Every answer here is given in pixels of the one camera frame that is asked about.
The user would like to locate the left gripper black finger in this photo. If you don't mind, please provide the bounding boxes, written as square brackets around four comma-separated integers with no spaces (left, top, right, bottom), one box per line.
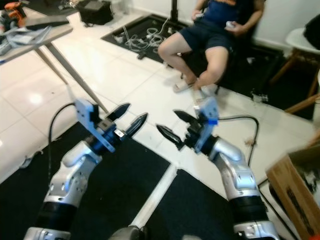
[109,103,130,122]
[124,114,148,140]

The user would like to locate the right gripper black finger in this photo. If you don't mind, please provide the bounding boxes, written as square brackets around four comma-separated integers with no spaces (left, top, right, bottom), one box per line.
[156,124,186,148]
[173,110,202,128]

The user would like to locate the seated person in blue shorts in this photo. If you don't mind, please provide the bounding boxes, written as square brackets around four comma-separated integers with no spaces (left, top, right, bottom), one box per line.
[157,0,267,98]

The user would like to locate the wooden table with metal legs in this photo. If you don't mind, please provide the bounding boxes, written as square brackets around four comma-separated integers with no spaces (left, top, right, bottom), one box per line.
[0,12,111,113]

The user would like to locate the black equipment case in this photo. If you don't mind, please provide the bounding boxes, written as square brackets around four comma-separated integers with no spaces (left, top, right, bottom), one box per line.
[77,0,115,27]

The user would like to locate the grey robot left leg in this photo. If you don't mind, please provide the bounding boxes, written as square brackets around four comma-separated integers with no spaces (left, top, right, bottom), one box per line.
[109,226,149,240]

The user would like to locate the black stand pole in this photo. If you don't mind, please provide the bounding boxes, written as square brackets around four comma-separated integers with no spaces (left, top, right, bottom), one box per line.
[170,0,181,23]

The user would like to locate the brown cardboard box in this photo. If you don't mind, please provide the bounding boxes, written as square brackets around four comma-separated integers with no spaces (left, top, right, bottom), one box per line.
[266,145,320,240]

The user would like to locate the wooden furniture leg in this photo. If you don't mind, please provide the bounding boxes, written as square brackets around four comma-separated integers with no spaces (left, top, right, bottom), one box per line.
[284,91,320,115]

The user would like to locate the white chair with wooden legs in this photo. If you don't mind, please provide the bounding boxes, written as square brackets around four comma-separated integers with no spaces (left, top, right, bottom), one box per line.
[270,27,320,99]

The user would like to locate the orange power drill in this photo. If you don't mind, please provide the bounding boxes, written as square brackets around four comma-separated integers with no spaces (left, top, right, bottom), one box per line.
[2,1,27,31]

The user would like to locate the black soft bag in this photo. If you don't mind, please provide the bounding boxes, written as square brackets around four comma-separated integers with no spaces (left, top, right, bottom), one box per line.
[304,14,320,43]

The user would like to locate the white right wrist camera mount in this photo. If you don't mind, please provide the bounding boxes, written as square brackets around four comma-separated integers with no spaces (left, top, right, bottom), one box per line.
[195,96,220,154]

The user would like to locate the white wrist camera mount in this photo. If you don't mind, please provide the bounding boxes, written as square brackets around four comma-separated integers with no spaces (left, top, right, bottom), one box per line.
[75,98,116,153]
[195,96,220,154]

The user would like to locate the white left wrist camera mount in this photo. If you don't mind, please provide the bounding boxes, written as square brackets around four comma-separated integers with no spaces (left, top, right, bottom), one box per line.
[75,98,116,153]

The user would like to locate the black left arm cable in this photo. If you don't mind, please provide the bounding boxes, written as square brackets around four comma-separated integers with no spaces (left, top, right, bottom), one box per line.
[47,102,79,173]

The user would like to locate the white cable bundle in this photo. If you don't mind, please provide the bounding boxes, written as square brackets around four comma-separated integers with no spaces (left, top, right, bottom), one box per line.
[120,24,169,54]

